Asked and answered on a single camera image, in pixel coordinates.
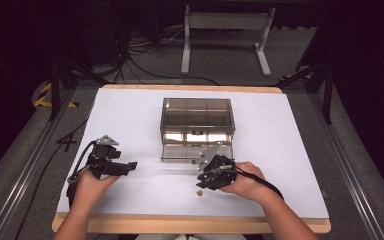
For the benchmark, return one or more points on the aluminium rail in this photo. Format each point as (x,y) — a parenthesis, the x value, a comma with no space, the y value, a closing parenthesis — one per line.
(353,180)
(23,173)

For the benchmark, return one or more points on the smoky clear plastic drawer box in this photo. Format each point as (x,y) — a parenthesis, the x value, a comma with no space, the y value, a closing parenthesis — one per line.
(196,116)

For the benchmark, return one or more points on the person's right hand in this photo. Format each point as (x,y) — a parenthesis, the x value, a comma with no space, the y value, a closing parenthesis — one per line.
(246,183)

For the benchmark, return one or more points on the small brown object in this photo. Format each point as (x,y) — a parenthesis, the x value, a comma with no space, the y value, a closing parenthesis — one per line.
(199,192)

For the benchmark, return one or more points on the white table sheet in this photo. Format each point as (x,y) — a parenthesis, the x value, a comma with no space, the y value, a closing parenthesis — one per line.
(166,196)

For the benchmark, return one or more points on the black metal stand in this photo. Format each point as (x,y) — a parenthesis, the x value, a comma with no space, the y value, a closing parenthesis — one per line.
(55,93)
(328,96)

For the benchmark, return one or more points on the person's left hand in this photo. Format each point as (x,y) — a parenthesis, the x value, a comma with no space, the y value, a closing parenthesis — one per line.
(91,186)

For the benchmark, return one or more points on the black tape floor mark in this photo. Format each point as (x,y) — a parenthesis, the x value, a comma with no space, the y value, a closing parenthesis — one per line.
(66,141)

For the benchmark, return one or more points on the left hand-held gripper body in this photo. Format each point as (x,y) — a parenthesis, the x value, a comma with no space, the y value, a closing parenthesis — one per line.
(100,158)

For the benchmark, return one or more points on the grey metal table frame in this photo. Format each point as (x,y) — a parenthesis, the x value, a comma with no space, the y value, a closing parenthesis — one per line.
(226,20)

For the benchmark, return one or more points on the yellow black hazard tape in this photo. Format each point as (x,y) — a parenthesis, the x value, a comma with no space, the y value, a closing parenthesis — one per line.
(41,100)

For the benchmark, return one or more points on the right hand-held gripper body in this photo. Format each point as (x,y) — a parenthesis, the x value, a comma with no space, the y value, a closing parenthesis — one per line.
(221,166)

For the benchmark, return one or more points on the person's grey clothing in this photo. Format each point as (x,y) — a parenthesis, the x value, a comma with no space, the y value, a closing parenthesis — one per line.
(190,237)

